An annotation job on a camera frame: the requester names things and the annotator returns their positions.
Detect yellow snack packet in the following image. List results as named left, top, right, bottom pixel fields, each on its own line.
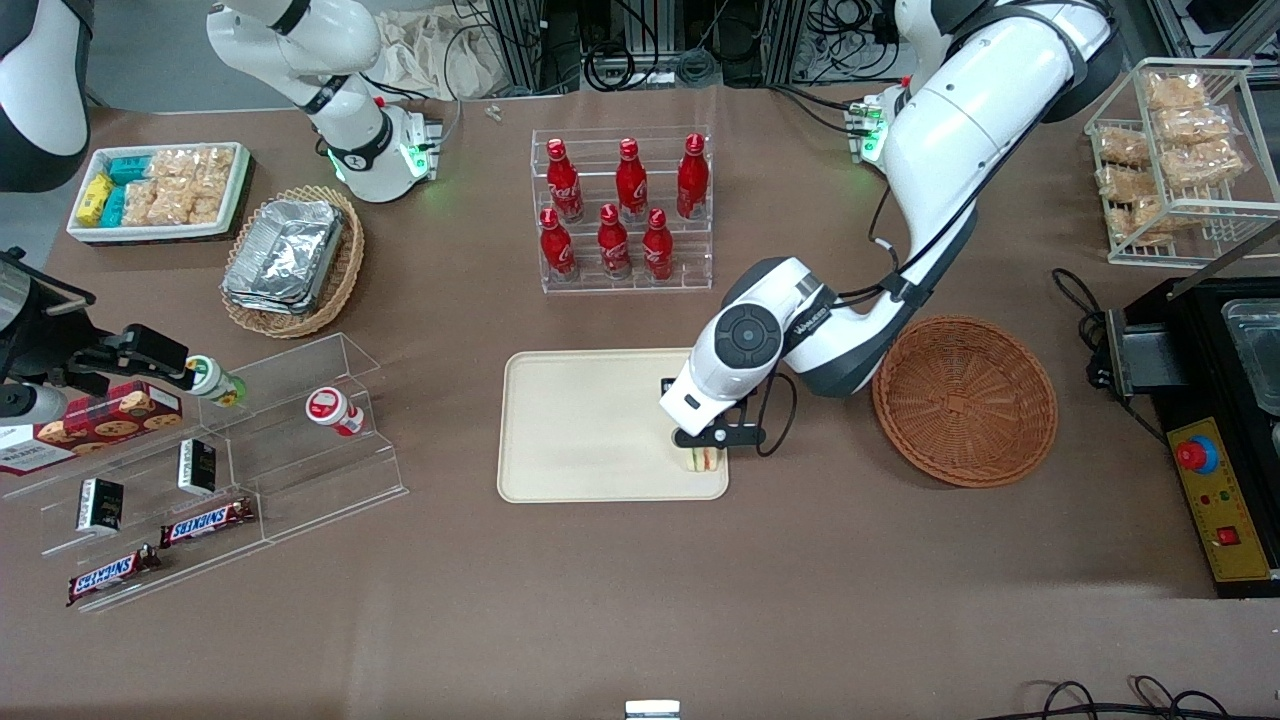
left=77, top=174, right=115, bottom=228

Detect clear acrylic bottle rack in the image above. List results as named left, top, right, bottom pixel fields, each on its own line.
left=529, top=126, right=714, bottom=295

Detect stack of foil trays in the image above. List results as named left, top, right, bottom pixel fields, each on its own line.
left=222, top=198, right=347, bottom=316

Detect white crumpled cloth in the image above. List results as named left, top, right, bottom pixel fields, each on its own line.
left=376, top=6, right=503, bottom=102

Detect black sealing machine yellow panel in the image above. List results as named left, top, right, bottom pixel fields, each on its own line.
left=1124, top=277, right=1280, bottom=600

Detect red cola bottle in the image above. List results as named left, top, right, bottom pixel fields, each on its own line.
left=545, top=137, right=585, bottom=224
left=676, top=133, right=710, bottom=221
left=538, top=207, right=579, bottom=282
left=641, top=207, right=675, bottom=282
left=614, top=137, right=649, bottom=223
left=597, top=203, right=634, bottom=280

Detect green cap small bottle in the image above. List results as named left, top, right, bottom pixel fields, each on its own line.
left=184, top=356, right=248, bottom=409

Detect round brown wicker basket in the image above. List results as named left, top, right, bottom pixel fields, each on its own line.
left=872, top=316, right=1059, bottom=489

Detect small black box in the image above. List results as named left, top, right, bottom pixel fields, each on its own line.
left=177, top=439, right=218, bottom=498
left=77, top=477, right=126, bottom=534

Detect cream plastic serving tray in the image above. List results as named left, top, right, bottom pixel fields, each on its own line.
left=497, top=349, right=730, bottom=504

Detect Snickers chocolate bar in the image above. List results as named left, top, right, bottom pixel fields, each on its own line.
left=159, top=497, right=257, bottom=549
left=66, top=544, right=163, bottom=608

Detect black background cable bundle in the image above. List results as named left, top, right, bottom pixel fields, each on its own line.
left=578, top=0, right=906, bottom=93

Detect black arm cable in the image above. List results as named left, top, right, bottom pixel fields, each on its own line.
left=755, top=180, right=981, bottom=459

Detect red chocolate cookie box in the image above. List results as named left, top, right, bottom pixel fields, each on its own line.
left=0, top=381, right=185, bottom=477

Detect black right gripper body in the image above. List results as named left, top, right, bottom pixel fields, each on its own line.
left=0, top=248, right=133, bottom=391

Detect grey metal lever bar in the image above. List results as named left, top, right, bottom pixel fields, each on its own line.
left=1166, top=226, right=1280, bottom=300

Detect black floor cables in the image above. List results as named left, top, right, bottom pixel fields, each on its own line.
left=1008, top=676, right=1280, bottom=720

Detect clear acrylic step shelf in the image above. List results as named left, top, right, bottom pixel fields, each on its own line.
left=0, top=332, right=410, bottom=614

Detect white plastic snack bin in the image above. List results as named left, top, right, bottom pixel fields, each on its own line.
left=66, top=141, right=252, bottom=245

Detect black machine power cable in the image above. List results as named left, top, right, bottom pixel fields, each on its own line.
left=1051, top=267, right=1171, bottom=447

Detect white wire rack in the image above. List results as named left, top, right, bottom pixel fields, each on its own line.
left=1084, top=57, right=1280, bottom=268

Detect red cap small bottle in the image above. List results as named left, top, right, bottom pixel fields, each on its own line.
left=305, top=387, right=367, bottom=438

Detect metal tray in sealing machine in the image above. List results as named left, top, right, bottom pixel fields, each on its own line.
left=1221, top=299, right=1280, bottom=417

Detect oval tan wicker basket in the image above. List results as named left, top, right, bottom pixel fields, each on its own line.
left=220, top=184, right=367, bottom=340

